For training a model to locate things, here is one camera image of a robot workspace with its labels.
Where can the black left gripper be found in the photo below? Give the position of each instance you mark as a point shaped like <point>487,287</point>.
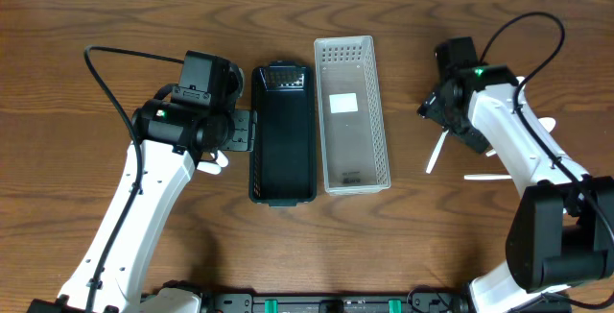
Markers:
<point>242,130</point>

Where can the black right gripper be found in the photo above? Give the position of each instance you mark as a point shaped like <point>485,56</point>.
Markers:
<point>435,107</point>

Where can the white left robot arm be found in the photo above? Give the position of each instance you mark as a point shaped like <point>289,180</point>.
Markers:
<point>174,141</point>

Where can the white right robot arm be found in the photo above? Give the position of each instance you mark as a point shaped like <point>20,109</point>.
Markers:
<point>562,232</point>

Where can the black perforated plastic basket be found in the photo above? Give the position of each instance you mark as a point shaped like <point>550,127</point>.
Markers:
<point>283,165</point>

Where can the clear perforated plastic basket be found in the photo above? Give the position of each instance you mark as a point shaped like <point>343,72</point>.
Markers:
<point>353,145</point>

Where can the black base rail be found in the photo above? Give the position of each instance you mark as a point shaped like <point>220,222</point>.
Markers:
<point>336,303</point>

